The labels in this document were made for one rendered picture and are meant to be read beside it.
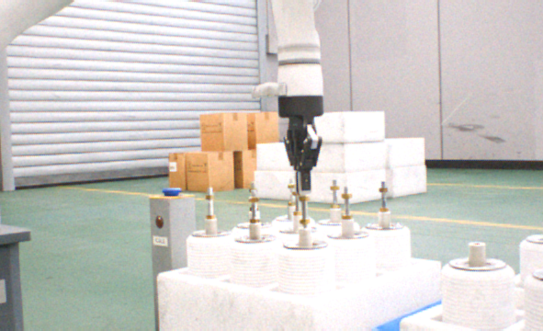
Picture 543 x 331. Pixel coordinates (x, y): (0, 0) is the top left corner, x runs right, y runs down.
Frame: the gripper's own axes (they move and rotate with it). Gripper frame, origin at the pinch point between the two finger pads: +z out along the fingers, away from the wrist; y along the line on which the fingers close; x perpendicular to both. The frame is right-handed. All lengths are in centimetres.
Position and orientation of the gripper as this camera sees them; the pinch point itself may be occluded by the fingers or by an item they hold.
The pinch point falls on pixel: (303, 182)
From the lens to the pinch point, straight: 109.4
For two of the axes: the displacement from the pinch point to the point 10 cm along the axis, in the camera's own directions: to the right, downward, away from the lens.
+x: -9.6, 0.5, -2.9
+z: 0.4, 10.0, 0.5
